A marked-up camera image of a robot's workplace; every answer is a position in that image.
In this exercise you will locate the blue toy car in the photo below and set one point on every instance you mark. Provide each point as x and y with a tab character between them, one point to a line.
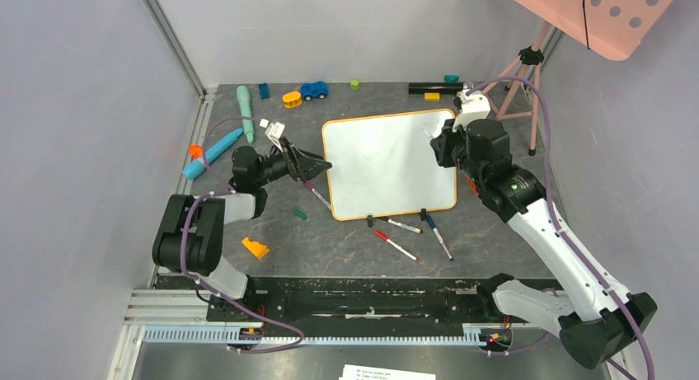
314	90

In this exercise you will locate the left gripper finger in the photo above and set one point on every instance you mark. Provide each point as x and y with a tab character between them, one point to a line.
312	163
309	174

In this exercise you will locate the small orange toy piece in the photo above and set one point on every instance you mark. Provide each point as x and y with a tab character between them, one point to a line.
195	151

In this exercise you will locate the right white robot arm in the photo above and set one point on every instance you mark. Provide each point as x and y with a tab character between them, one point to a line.
599	316

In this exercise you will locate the yellow oval toy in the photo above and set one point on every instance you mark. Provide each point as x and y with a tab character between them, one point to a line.
292	99

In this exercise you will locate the orange toy piece right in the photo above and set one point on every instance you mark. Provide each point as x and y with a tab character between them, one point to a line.
472	184

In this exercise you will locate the blue toy marker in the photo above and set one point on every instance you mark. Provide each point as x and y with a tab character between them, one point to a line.
196	166

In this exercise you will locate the dark blue block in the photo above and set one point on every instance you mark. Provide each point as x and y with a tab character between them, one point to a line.
264	91

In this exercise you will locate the purple whiteboard marker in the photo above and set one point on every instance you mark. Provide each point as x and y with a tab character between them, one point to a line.
317	193

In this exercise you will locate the white paper sheet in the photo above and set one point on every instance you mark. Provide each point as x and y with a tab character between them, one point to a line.
355	372

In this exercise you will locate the orange wedge block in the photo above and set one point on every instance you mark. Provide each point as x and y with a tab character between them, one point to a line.
257	249

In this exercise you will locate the red whiteboard marker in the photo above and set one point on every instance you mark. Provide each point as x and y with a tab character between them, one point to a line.
396	245

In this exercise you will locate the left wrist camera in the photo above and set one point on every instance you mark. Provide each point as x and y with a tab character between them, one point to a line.
273	131

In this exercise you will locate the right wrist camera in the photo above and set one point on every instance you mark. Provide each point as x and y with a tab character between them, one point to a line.
470	106

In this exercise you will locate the blue whiteboard marker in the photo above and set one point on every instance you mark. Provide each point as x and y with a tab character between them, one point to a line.
439	237

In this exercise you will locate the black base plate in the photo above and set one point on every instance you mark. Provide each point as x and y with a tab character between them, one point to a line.
359	306

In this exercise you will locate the pink tripod stand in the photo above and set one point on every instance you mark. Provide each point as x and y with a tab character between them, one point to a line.
528	67

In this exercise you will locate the yellow block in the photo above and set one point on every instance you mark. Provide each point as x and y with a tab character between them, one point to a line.
432	96

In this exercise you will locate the mint green toy microphone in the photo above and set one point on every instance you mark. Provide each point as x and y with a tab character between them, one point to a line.
244	102

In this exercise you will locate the orange framed whiteboard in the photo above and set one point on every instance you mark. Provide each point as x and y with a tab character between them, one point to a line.
383	165

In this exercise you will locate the black whiteboard marker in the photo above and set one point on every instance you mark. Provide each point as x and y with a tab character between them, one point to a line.
401	225

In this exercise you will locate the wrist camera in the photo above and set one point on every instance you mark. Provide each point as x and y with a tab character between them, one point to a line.
273	131
470	106

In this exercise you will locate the pink perforated panel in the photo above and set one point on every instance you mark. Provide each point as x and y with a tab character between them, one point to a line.
611	28

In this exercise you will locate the green marker cap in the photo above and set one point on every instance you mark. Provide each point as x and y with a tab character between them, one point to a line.
300	214

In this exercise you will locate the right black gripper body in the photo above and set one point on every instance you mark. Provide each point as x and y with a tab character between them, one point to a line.
442	150

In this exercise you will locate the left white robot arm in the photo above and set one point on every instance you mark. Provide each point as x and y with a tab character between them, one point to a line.
189	240

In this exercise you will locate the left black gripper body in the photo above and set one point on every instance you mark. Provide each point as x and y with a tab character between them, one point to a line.
285	162

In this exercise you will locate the grey slotted cable duct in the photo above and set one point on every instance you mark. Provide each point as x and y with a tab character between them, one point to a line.
236	335

